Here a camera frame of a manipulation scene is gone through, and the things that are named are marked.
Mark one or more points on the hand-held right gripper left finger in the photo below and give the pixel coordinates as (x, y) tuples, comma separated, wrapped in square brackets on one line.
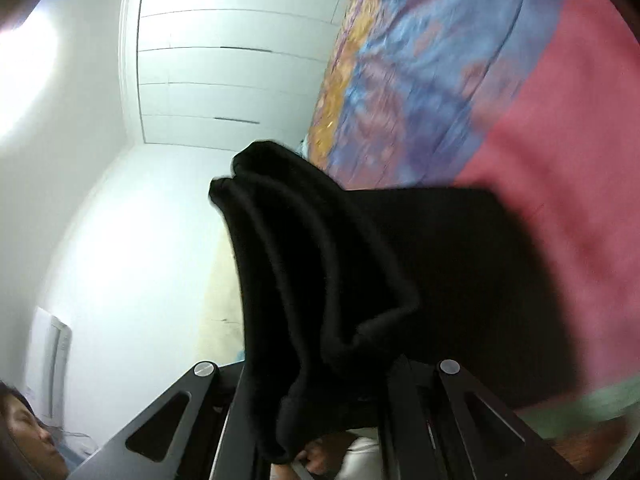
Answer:
[(200, 385)]

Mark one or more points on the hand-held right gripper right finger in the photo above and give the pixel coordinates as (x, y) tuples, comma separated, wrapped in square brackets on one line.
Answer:
[(405, 410)]

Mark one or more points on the black pants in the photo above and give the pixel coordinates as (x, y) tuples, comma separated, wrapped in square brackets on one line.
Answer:
[(350, 260)]

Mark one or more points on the person's left hand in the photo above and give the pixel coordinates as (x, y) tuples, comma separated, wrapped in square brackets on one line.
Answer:
[(327, 455)]

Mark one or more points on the person's white trouser leg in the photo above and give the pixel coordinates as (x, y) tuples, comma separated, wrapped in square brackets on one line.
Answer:
[(362, 460)]

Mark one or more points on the white air conditioner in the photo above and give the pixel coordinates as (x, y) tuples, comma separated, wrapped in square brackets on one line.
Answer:
[(50, 360)]

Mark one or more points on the person's head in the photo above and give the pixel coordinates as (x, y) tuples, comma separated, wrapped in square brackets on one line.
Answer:
[(25, 440)]

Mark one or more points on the white wardrobe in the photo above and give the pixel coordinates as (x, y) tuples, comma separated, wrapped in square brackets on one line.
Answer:
[(225, 85)]

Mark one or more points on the colourful floral satin bedspread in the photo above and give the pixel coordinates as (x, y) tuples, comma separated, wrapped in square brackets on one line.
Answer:
[(500, 110)]

